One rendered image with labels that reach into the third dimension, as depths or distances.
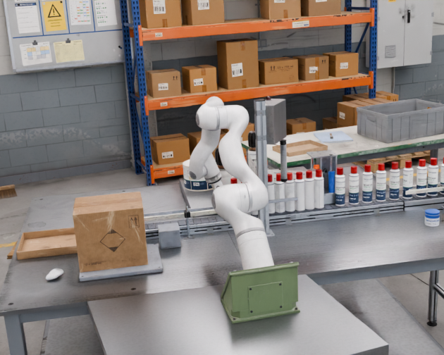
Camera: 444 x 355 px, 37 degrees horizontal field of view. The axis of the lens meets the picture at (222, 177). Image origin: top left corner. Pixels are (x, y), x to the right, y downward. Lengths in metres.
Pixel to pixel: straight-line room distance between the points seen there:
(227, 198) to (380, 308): 1.55
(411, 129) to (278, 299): 2.96
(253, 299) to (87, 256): 0.83
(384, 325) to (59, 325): 1.80
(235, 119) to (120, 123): 4.85
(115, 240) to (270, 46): 5.46
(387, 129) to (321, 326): 2.83
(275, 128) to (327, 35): 5.36
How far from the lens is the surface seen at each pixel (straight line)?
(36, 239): 3.47
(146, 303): 2.67
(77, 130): 7.54
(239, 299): 2.44
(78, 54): 7.29
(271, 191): 3.34
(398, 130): 5.14
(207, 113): 2.81
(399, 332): 3.67
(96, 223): 2.88
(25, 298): 2.86
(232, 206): 2.60
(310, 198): 3.40
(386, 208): 3.54
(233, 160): 2.71
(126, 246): 2.92
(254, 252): 2.53
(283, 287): 2.47
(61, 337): 3.79
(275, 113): 3.10
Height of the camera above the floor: 2.04
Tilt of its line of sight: 17 degrees down
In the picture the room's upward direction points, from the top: 3 degrees counter-clockwise
